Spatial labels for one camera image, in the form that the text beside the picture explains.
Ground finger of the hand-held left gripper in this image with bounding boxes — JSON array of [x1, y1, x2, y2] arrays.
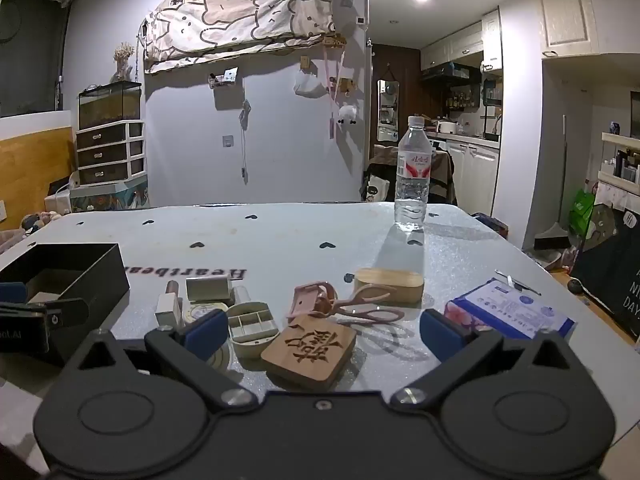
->
[[0, 282, 29, 311], [26, 298, 90, 326]]

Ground white drawer unit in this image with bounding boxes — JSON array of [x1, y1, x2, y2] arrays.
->
[[75, 120, 149, 187]]

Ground wall mirror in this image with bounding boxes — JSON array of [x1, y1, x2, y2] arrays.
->
[[377, 79, 400, 142]]

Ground dried flower vase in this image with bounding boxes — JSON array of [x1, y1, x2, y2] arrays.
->
[[110, 42, 136, 84]]

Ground small white cosmetic bottle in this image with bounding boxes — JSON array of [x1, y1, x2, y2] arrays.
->
[[154, 280, 183, 329]]

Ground hanging charging cable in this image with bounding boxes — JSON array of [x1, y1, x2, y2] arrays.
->
[[238, 99, 250, 184]]

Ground patterned storage box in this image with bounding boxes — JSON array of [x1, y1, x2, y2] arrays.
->
[[69, 182, 151, 214]]

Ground carved wooden tile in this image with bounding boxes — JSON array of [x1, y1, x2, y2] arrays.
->
[[260, 315, 358, 391]]

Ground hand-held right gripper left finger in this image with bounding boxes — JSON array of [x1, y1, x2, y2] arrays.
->
[[72, 309, 260, 411]]

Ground green bag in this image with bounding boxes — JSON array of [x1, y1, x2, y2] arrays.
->
[[569, 188, 596, 237]]

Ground blue wet wipes pack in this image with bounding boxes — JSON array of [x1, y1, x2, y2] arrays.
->
[[443, 279, 576, 342]]

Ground white tote bag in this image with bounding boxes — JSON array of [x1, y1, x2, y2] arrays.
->
[[360, 174, 391, 204]]

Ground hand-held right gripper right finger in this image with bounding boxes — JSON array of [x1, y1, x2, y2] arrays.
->
[[389, 310, 577, 413]]

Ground wooden wall panel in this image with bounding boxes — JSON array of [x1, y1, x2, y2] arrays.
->
[[0, 127, 76, 232]]

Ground beige compartment pill box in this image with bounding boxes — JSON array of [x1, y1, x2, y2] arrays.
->
[[227, 301, 279, 359]]

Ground dark window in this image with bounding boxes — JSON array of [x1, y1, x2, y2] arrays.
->
[[0, 0, 77, 118]]

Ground white storage shelf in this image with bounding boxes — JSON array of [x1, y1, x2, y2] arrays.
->
[[597, 132, 640, 197]]

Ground black storage box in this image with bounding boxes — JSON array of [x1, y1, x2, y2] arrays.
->
[[0, 243, 131, 367]]

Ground floor fan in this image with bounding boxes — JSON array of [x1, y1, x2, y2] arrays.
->
[[582, 203, 617, 252]]

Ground metal tweezers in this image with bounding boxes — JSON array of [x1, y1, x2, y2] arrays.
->
[[494, 269, 542, 295]]

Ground white charger adapter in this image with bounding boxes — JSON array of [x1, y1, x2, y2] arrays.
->
[[185, 275, 235, 304]]

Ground clear water bottle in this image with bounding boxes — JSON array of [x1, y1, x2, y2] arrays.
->
[[394, 115, 432, 234]]

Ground white hanging bag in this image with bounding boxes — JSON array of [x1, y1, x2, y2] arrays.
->
[[293, 69, 324, 97]]

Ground printed cloth on wall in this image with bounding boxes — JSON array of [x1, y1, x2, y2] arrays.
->
[[142, 0, 337, 74]]

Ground oval wooden box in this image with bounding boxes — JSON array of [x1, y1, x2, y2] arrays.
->
[[353, 268, 425, 305]]

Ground white wall cabinet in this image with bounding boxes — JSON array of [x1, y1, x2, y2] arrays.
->
[[533, 0, 606, 60]]

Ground glass fish tank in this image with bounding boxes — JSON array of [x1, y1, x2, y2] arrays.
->
[[77, 81, 144, 131]]

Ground chair with draped cloth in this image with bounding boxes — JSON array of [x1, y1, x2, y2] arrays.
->
[[369, 145, 457, 204]]

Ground black sign board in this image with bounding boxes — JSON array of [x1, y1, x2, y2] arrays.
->
[[569, 209, 640, 343]]

